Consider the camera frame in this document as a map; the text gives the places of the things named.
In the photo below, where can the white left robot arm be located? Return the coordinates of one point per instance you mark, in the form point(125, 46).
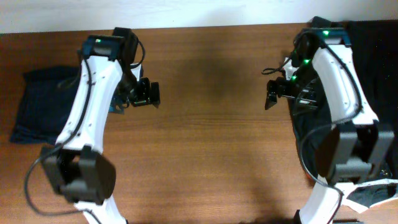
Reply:
point(84, 176)

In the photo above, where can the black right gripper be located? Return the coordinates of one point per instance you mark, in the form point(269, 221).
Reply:
point(280, 89)

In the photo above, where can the navy blue shorts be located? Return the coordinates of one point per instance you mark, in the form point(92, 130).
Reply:
point(65, 104)

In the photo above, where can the black clothes pile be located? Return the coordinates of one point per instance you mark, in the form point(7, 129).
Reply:
point(375, 61)

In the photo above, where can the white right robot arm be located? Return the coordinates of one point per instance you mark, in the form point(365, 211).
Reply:
point(351, 154)

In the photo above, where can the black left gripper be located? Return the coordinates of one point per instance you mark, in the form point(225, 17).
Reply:
point(144, 92)

